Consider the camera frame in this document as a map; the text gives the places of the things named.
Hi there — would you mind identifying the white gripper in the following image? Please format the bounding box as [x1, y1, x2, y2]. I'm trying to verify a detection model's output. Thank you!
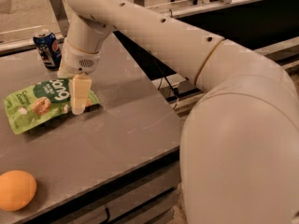
[57, 38, 101, 115]

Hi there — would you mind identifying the green rice chip bag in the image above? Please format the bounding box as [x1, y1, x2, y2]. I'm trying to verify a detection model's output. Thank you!
[3, 77, 101, 135]

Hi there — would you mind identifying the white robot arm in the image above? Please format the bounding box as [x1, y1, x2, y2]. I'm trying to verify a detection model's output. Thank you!
[59, 0, 299, 224]

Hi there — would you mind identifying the blue pepsi can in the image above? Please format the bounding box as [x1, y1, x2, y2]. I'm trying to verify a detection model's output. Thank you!
[33, 29, 62, 70]

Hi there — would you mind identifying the orange fruit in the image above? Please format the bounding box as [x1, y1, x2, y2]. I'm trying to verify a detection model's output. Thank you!
[0, 170, 37, 211]

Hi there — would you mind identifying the grey drawer cabinet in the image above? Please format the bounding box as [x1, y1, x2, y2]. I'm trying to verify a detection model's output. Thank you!
[24, 148, 180, 224]

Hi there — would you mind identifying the grey metal bracket post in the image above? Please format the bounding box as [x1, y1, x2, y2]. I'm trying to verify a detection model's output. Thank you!
[50, 0, 69, 37]

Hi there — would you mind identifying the black cable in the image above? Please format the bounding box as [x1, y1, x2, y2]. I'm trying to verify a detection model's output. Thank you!
[149, 51, 180, 100]

